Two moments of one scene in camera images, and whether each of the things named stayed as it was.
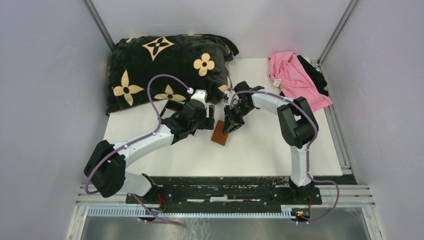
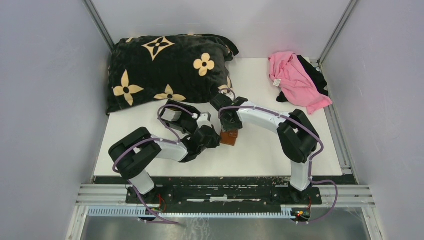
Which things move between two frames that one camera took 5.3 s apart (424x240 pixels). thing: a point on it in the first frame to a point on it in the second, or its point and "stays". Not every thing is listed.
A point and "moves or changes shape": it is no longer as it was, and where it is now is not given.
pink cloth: (287, 71) stays
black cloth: (316, 77) stays
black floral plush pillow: (200, 61) stays
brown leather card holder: (218, 136) moves or changes shape
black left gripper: (203, 124) to (216, 141)
